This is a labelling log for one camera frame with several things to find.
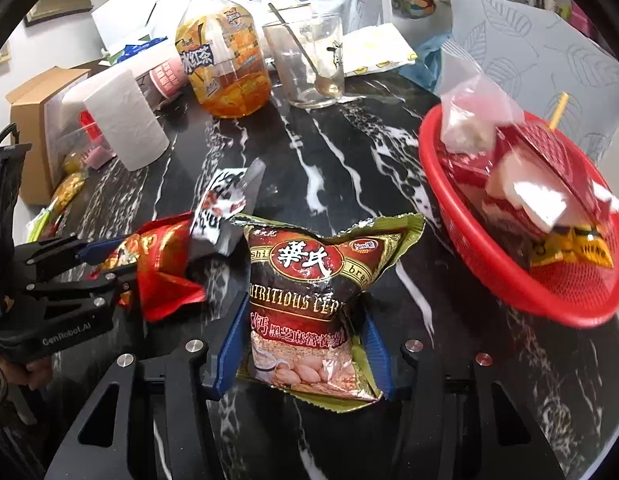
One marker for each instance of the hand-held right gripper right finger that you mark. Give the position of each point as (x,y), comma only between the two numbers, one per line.
(382,360)

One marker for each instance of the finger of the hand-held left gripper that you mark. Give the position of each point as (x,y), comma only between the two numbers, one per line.
(104,285)
(99,250)

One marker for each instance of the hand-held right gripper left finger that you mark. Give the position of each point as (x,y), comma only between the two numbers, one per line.
(232,355)

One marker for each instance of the red snack bag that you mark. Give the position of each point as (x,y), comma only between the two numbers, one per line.
(159,270)

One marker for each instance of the brown cereal packet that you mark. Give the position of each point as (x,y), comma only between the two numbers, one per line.
(299,310)

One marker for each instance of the red plastic basket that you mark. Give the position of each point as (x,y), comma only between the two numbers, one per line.
(489,270)

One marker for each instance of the clear bag with white contents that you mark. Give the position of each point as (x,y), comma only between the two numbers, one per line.
(469,110)

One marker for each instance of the person's left hand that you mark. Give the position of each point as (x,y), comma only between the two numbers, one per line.
(34,372)

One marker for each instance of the yellow candy packets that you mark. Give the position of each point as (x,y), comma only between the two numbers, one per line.
(69,185)

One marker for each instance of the white paper towel roll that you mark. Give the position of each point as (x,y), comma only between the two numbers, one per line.
(124,120)

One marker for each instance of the black white red snack packet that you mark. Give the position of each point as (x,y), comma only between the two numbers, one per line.
(224,200)

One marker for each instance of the open cardboard box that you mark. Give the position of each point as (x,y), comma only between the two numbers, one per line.
(29,110)

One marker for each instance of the pink paper cup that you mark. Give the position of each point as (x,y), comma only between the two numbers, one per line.
(169,75)

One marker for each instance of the blue tissue pack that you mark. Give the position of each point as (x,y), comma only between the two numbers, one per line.
(139,47)

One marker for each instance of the red and white snack packet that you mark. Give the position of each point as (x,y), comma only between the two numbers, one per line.
(524,200)

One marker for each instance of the large iced tea bottle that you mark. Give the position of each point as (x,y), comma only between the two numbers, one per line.
(224,75)

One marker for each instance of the yellow snack packet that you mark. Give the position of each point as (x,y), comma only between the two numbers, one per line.
(569,250)

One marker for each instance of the white fridge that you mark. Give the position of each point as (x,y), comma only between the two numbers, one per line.
(119,20)

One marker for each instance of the red checkered snack box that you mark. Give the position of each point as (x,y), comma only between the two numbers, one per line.
(554,155)

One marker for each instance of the clear glass cup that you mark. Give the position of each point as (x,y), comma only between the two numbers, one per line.
(294,60)

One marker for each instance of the metal spoon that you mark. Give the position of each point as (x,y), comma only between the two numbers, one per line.
(329,85)

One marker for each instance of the blue plastic bag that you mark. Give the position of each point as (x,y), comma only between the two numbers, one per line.
(424,60)

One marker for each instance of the wooden stick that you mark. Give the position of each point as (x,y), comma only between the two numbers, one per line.
(558,110)

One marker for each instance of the white cloth with yellow print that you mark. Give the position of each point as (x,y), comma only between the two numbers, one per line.
(379,50)

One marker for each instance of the plastic-covered white sofa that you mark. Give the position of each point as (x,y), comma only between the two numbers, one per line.
(349,0)

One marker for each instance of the chair with leaf-pattern cover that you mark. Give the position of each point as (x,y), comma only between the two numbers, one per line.
(519,25)

